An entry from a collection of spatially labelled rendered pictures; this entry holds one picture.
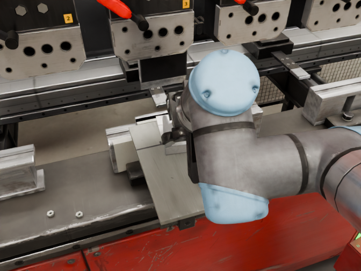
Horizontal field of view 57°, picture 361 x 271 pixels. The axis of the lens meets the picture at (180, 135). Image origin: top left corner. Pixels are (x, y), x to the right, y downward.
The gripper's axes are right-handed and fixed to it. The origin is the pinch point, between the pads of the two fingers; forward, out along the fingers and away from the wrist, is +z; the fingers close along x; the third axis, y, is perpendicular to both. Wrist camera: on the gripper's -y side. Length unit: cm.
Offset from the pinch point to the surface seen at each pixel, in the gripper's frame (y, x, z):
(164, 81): 13.6, 1.8, 0.8
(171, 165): -4.7, 3.7, -2.9
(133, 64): 24.6, 6.7, 17.4
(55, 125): 45, 57, 169
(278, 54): 23.8, -36.2, 20.4
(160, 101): 11.8, 2.0, 10.3
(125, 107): 52, 8, 176
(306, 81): 18, -53, 36
